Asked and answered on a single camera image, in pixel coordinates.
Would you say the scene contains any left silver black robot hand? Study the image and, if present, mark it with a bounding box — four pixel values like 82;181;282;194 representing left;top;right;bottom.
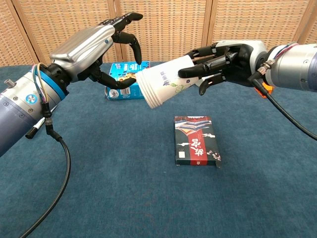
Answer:
49;12;144;90

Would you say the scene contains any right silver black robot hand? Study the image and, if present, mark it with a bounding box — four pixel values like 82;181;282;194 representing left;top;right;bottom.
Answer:
177;40;269;96

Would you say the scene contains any white printed paper cup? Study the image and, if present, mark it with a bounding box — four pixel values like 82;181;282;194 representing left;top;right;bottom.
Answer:
143;56;199;107

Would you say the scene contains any woven rattan screen panel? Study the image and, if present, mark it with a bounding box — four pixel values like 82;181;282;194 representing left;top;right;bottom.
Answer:
304;4;317;45
11;0;122;64
207;0;313;54
0;0;34;67
113;0;213;62

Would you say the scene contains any orange plastic part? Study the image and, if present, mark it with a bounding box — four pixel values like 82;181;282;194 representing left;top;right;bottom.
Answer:
256;83;274;99

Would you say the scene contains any blue cookie box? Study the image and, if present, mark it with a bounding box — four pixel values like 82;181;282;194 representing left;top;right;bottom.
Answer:
104;61;152;101

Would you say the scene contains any black red printed box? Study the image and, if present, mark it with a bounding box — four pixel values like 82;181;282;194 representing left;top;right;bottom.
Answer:
174;115;222;169

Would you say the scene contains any white black marker pen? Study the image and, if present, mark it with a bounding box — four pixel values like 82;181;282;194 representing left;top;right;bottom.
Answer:
25;116;48;139

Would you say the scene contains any teal blue table mat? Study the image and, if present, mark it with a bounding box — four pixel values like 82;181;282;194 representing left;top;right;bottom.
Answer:
0;61;317;238

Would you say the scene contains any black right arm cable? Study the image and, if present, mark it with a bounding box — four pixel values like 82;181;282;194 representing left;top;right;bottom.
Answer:
247;63;317;141

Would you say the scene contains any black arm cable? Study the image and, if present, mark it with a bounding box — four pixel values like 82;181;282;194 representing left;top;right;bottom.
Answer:
247;63;317;141
19;99;72;238

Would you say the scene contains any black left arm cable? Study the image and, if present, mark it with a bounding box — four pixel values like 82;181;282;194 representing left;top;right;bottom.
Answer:
19;99;72;238

